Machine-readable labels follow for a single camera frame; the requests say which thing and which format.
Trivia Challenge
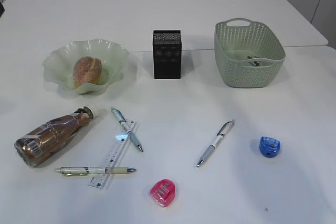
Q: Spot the sugared bread roll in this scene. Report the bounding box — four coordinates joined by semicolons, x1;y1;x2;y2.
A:
72;56;102;88

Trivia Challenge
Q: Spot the brown drink bottle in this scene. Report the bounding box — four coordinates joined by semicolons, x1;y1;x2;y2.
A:
14;104;99;167

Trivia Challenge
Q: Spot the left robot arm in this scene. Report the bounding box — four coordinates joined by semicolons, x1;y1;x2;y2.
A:
0;3;5;17

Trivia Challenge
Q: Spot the green plastic woven basket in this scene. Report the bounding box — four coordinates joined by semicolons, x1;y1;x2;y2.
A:
214;18;286;88

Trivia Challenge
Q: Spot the black square pen holder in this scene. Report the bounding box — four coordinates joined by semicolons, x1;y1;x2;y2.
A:
152;30;182;79

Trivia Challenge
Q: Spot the grey grip pen right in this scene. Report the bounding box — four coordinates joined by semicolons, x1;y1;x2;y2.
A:
196;119;235;167

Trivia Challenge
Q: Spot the blue pencil sharpener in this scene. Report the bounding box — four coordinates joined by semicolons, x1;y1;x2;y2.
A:
259;136;281;158

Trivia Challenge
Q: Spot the blue grip pen on ruler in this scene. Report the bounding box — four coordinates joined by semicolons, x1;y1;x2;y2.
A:
110;107;143;152

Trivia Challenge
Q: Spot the green wavy glass plate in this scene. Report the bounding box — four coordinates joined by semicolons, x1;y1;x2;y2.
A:
43;39;129;94

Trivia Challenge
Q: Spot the pink pencil sharpener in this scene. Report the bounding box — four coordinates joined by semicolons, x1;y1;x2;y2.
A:
149;179;176;208

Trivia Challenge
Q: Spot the cream grip pen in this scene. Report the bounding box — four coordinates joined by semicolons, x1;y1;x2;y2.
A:
54;167;137;176

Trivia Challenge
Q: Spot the clear plastic ruler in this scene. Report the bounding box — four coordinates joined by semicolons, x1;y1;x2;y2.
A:
88;130;136;190

